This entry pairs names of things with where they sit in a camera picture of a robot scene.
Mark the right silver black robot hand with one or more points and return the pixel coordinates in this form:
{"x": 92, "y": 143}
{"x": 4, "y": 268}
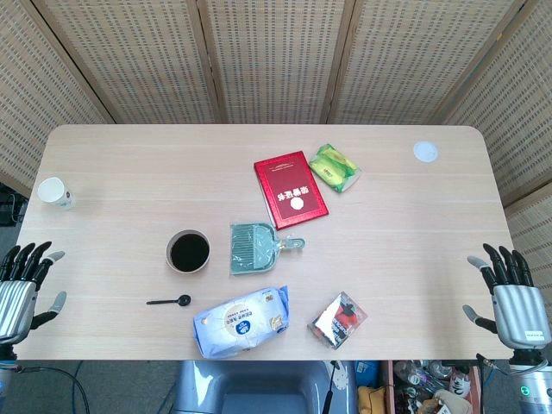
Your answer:
{"x": 519, "y": 310}

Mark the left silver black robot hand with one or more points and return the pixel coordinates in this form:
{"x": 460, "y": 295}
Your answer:
{"x": 15, "y": 302}

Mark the black plastic spoon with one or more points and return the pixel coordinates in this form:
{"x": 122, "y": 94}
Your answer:
{"x": 184, "y": 300}

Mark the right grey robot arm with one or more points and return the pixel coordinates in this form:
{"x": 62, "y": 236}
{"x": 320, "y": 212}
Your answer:
{"x": 532, "y": 388}

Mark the bowl of dark coffee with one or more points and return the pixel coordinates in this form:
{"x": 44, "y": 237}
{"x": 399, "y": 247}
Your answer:
{"x": 190, "y": 252}

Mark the black equipment beside table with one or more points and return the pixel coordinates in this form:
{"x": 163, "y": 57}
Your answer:
{"x": 10, "y": 207}

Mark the white paper cup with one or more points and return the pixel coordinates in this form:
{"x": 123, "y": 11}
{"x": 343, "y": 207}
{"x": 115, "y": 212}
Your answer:
{"x": 52, "y": 190}

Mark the wooden crate of clutter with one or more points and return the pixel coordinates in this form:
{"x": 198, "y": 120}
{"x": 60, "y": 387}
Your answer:
{"x": 431, "y": 388}

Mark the blue box under table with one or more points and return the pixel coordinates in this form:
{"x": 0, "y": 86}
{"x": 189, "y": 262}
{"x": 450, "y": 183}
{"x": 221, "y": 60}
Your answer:
{"x": 366, "y": 371}

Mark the yellow cloth bag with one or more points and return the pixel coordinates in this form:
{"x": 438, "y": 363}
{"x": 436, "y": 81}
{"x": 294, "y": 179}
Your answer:
{"x": 370, "y": 401}

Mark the clear box red black contents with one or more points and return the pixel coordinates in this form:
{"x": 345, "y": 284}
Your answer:
{"x": 338, "y": 321}

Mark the white round lid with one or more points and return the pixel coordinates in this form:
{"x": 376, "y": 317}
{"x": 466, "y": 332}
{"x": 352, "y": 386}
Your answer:
{"x": 425, "y": 151}

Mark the blue white food bag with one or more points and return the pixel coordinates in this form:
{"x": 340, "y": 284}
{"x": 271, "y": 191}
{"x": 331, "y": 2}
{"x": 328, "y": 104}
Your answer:
{"x": 241, "y": 323}

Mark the green snack packet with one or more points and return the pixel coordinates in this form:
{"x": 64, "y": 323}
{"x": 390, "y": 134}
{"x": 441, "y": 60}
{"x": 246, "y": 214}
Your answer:
{"x": 334, "y": 168}

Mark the green dustpan brush set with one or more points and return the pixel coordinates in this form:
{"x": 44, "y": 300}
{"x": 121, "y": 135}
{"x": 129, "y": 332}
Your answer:
{"x": 252, "y": 250}

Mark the red hardcover book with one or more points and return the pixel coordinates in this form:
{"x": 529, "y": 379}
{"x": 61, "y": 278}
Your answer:
{"x": 293, "y": 190}

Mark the grey robot torso base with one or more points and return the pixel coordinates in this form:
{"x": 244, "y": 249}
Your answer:
{"x": 259, "y": 388}

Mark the woven bamboo folding screen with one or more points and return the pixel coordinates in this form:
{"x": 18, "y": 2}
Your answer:
{"x": 276, "y": 56}

